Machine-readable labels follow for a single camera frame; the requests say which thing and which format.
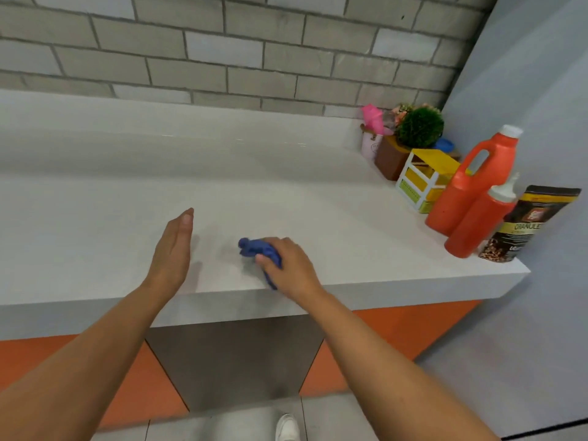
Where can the blue cloth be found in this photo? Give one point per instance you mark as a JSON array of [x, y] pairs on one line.
[[255, 248]]

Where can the person's left hand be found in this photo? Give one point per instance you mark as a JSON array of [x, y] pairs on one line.
[[170, 257]]

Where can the red squeeze bottle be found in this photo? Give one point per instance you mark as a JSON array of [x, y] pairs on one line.
[[477, 225]]

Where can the person's white shoe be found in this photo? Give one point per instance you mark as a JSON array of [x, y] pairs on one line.
[[287, 429]]

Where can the orange cabinet front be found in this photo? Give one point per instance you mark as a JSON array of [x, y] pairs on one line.
[[390, 326]]

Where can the person's right hand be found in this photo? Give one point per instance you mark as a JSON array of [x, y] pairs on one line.
[[294, 270]]

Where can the person's right forearm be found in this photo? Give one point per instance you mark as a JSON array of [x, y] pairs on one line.
[[395, 381]]

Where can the black coffee granules pouch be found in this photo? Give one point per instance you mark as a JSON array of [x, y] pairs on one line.
[[519, 229]]

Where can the white countertop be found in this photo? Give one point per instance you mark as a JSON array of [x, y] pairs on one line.
[[92, 234]]

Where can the clear jar with blue lid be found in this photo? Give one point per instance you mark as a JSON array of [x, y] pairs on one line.
[[444, 145]]

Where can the green plant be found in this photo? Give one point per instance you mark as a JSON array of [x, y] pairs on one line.
[[420, 128]]

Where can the yellow mini drawer organizer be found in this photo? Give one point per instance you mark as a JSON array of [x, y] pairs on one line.
[[422, 183]]

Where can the person's left forearm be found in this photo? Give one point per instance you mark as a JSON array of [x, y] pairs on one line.
[[78, 367]]

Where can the orange plastic jug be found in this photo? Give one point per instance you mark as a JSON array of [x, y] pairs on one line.
[[459, 197]]

